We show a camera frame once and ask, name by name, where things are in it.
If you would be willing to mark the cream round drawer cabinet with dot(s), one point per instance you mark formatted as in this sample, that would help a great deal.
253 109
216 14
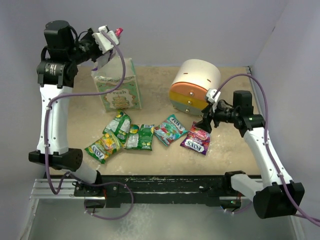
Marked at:
190 85

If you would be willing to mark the purple Fox's berries packet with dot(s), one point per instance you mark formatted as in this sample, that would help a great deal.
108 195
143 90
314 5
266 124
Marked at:
197 140

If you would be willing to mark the green spring tea Fox's packet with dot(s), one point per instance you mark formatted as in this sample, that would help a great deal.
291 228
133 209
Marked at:
104 147

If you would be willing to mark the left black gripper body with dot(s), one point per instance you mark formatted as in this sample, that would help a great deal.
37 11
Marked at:
86 48

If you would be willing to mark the green cake paper bag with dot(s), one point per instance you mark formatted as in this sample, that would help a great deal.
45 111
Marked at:
127 96

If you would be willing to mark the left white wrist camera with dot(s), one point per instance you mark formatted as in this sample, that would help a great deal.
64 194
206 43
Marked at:
102 38

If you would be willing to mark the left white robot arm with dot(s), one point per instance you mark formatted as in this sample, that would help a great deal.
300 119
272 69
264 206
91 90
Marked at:
56 72

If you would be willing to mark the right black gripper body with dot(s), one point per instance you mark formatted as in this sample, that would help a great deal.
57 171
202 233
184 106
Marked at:
224 114

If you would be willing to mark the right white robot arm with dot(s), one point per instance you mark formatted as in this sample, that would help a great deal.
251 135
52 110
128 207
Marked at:
277 195

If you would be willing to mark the red candy packet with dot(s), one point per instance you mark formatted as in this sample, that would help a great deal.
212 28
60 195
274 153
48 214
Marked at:
118 32

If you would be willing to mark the green Fox's back-side packet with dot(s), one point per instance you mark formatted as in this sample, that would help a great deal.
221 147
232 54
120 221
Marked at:
120 126

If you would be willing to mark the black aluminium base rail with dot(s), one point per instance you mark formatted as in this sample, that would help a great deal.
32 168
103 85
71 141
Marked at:
208 190

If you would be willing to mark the teal mint blossom Fox's packet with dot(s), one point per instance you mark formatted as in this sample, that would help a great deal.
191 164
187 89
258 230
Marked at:
170 130

